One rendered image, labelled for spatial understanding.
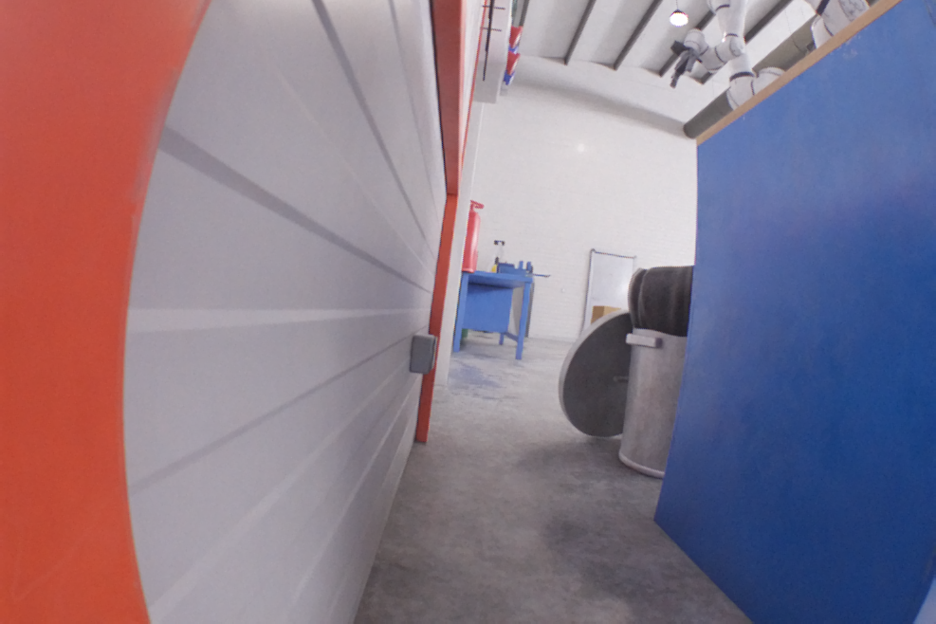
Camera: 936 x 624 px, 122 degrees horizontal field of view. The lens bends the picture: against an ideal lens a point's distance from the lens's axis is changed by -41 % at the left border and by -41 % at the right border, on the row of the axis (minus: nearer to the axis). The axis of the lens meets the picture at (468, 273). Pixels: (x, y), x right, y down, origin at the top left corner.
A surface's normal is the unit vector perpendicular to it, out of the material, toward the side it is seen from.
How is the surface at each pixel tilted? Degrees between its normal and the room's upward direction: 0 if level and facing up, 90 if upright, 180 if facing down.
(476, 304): 90
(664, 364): 93
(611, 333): 103
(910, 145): 90
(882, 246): 90
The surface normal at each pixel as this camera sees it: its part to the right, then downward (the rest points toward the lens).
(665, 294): -0.62, -0.12
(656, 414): -0.79, -0.10
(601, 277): 0.03, -0.08
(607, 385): 0.24, 0.18
